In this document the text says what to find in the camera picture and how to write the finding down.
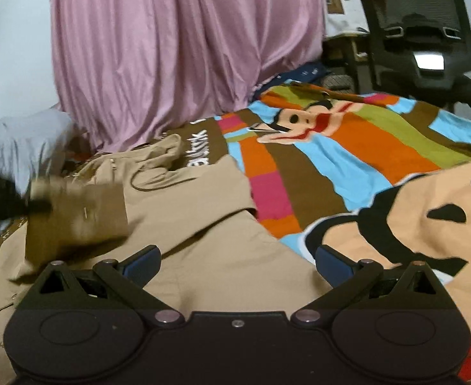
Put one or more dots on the wooden desk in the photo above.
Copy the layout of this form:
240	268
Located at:
341	44

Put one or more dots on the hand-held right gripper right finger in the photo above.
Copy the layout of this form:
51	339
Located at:
334	262

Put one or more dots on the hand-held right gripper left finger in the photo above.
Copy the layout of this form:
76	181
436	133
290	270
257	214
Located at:
143	260

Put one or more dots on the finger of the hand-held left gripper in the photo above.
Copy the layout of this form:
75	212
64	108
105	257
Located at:
41	205

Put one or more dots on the printed cartoon blanket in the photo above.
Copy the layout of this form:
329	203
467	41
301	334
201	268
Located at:
319	168

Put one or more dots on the black mesh office chair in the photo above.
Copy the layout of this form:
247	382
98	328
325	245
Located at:
419	8

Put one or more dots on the dark blue bag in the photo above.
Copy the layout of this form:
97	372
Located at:
303	73

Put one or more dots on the beige hoodie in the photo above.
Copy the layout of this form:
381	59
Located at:
203	256

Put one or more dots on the light blue pillow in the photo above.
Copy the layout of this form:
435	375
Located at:
15	148

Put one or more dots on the pink curtain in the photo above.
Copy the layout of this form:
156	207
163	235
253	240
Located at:
159	48

